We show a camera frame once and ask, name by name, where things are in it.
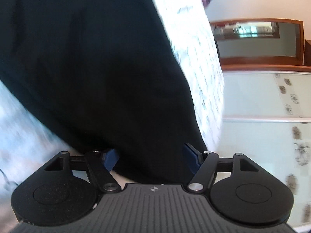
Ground wooden door frame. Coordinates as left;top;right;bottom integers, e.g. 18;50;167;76
210;18;310;73

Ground white script-print bed sheet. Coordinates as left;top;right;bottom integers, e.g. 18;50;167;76
1;0;224;231

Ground black pants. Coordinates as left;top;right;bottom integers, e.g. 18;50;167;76
1;0;206;184

